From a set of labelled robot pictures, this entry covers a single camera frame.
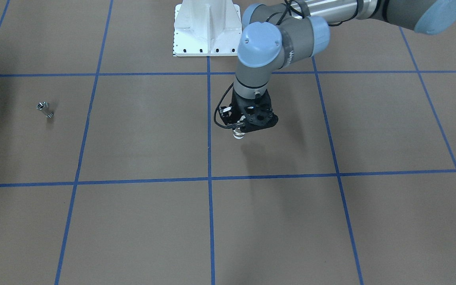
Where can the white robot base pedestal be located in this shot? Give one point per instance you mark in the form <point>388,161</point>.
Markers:
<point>206,28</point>

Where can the white PPR valve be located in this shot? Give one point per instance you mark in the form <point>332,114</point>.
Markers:
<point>238,133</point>

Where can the silver metal pipe fitting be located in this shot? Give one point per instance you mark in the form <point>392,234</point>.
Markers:
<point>44,108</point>

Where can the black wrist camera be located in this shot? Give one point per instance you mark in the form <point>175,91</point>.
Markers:
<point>226,114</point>

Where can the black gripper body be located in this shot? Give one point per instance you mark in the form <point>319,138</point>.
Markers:
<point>237,101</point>

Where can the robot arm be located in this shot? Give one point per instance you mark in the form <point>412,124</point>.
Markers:
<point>276,36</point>

